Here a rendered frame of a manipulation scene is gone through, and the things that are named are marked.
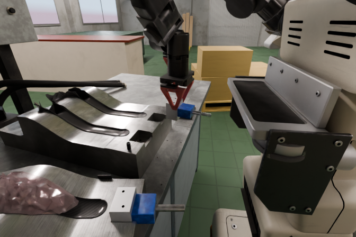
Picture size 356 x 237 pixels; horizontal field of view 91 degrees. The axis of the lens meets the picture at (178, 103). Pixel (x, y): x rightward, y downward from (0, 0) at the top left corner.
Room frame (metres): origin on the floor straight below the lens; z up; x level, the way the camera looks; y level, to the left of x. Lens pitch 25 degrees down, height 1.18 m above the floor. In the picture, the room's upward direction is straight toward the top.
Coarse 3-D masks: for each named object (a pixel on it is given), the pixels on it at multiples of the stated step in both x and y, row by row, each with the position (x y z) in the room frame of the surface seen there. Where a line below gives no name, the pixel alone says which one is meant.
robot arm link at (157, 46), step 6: (180, 18) 0.46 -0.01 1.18; (174, 24) 0.46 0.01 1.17; (180, 24) 0.46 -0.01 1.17; (144, 30) 0.41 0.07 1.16; (150, 30) 0.41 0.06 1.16; (174, 30) 0.44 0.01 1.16; (150, 36) 0.41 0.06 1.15; (156, 36) 0.41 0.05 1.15; (168, 36) 0.44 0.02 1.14; (150, 42) 0.52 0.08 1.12; (156, 42) 0.42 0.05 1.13; (162, 42) 0.42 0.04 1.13; (156, 48) 0.51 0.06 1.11; (162, 48) 0.49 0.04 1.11
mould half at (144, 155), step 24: (72, 96) 0.57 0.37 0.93; (96, 96) 0.61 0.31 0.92; (24, 120) 0.43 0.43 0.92; (48, 120) 0.43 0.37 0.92; (96, 120) 0.49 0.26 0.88; (120, 120) 0.49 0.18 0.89; (144, 120) 0.48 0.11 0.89; (168, 120) 0.54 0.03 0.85; (24, 144) 0.44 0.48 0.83; (48, 144) 0.41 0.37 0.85; (72, 144) 0.38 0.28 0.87; (96, 144) 0.36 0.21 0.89; (120, 144) 0.36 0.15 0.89; (144, 144) 0.36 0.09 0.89; (96, 168) 0.36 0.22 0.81; (120, 168) 0.34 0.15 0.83; (144, 168) 0.35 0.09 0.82
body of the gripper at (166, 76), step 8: (168, 56) 0.46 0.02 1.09; (176, 56) 0.45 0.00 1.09; (184, 56) 0.45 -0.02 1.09; (168, 64) 0.46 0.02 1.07; (176, 64) 0.45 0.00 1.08; (184, 64) 0.45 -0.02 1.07; (168, 72) 0.46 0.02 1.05; (176, 72) 0.45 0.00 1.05; (184, 72) 0.45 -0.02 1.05; (192, 72) 0.49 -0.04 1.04; (160, 80) 0.44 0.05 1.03; (168, 80) 0.43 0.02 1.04; (176, 80) 0.42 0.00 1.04; (184, 80) 0.43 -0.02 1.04
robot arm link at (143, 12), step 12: (132, 0) 0.39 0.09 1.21; (144, 0) 0.37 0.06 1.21; (156, 0) 0.39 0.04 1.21; (168, 0) 0.41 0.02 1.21; (144, 12) 0.39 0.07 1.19; (156, 12) 0.39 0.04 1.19; (168, 12) 0.42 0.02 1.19; (144, 24) 0.43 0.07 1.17; (156, 24) 0.39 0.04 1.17; (168, 24) 0.42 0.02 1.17
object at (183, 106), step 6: (174, 102) 0.47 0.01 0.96; (180, 102) 0.47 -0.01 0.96; (168, 108) 0.46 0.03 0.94; (180, 108) 0.45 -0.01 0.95; (186, 108) 0.45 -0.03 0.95; (192, 108) 0.45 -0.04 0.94; (168, 114) 0.46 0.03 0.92; (174, 114) 0.45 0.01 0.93; (180, 114) 0.45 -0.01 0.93; (186, 114) 0.44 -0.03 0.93; (192, 114) 0.46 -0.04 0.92; (198, 114) 0.44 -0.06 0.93; (204, 114) 0.44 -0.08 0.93; (210, 114) 0.44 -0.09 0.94; (174, 120) 0.45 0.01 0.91
